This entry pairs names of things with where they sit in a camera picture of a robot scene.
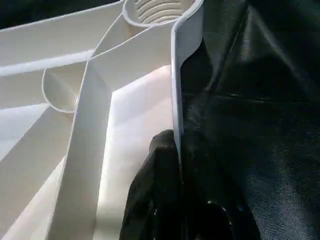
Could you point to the black work mat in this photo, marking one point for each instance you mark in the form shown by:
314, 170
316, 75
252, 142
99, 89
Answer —
255, 110

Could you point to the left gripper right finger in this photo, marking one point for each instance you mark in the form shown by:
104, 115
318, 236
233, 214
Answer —
215, 205

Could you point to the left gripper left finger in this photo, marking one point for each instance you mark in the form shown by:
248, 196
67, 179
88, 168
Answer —
152, 200

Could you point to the white plastic table top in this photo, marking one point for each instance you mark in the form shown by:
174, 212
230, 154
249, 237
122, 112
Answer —
100, 100

